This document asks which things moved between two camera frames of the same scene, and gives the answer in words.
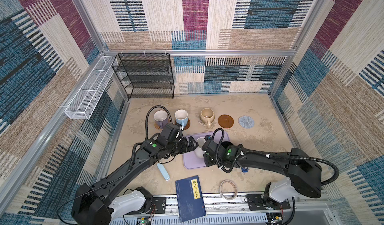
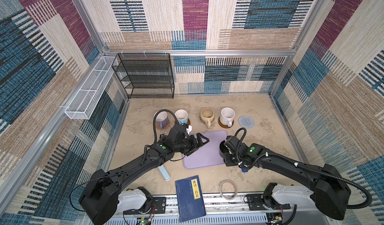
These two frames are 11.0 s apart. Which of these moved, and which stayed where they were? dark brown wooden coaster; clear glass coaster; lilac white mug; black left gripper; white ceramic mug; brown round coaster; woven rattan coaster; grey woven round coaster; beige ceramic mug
Moved: white ceramic mug; woven rattan coaster; dark brown wooden coaster
Stayed: black left gripper; grey woven round coaster; lilac white mug; brown round coaster; beige ceramic mug; clear glass coaster
